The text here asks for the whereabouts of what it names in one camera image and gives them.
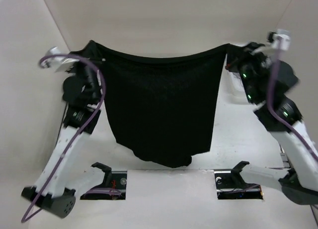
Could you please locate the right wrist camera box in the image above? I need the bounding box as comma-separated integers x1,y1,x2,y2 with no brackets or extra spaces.
252,29,291,55

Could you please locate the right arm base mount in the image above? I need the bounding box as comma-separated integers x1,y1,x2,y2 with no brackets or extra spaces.
214,161,263,200

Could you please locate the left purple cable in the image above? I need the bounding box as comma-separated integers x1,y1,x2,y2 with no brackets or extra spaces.
20,54,107,224

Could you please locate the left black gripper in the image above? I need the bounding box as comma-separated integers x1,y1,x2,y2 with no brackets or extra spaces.
66,40,107,101

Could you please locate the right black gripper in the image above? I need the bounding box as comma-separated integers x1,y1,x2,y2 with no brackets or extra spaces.
225,40,270,102

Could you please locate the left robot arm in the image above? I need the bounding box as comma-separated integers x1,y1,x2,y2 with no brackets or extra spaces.
21,53,112,223

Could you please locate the white plastic basket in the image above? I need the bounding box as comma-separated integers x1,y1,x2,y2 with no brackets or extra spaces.
226,70,248,104

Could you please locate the black tank top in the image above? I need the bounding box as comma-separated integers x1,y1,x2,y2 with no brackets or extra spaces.
76,41,228,168

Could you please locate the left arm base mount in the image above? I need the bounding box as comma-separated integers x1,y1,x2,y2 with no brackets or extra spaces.
80,162,128,200

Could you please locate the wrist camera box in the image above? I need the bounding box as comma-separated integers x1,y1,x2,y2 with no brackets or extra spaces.
39,57,78,72
252,29,291,55

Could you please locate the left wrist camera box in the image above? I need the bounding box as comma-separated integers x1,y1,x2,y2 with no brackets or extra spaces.
39,57,78,72

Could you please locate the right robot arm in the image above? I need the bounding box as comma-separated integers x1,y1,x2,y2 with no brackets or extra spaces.
226,42,318,205

